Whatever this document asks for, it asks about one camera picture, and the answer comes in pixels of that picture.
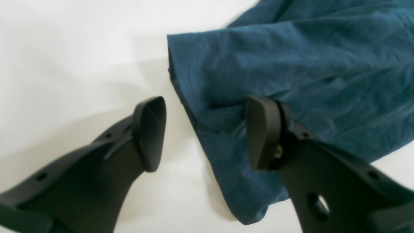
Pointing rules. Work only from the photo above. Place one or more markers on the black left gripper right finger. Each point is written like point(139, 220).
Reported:
point(332, 191)

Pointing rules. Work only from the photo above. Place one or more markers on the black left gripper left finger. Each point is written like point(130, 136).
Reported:
point(84, 190)

